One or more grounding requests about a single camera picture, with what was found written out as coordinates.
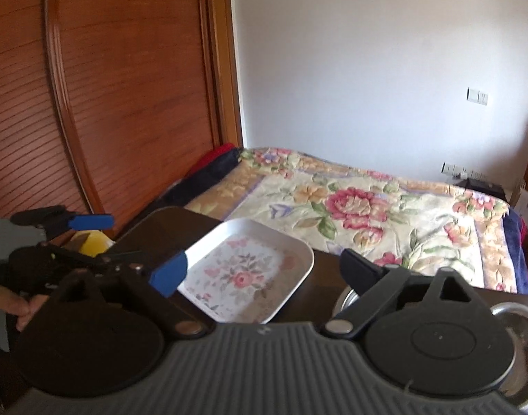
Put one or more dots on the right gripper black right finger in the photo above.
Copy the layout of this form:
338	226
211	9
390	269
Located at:
377	287

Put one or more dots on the black box on bedside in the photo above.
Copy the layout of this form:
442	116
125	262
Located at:
483	187

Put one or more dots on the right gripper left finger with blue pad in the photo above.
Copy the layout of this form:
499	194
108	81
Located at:
154	278

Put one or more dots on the floral bed blanket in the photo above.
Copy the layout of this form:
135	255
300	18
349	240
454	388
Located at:
419	225

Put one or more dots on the large steel bowl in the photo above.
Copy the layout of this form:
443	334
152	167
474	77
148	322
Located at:
514	318

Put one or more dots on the white wall switch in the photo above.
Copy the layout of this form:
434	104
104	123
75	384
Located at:
476	96

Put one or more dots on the yellow plush toy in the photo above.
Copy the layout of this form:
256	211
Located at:
89	243

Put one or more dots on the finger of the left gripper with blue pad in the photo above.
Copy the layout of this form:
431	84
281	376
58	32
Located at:
59	217

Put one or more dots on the medium steel bowl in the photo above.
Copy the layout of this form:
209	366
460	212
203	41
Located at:
346	298

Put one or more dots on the person's left hand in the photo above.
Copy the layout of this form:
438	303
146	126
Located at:
16	305

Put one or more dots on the white floral square plate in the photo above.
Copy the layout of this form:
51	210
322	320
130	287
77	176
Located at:
244	272

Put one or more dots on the wooden louvered wardrobe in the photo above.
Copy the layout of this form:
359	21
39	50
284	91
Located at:
104	104

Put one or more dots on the wall power socket strip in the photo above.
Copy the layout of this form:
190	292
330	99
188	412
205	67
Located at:
458	172

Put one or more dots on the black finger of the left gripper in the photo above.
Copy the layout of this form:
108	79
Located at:
47	258

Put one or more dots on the red and navy folded clothes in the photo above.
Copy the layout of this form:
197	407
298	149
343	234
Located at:
210	170

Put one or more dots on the white paper box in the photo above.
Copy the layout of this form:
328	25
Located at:
520	205

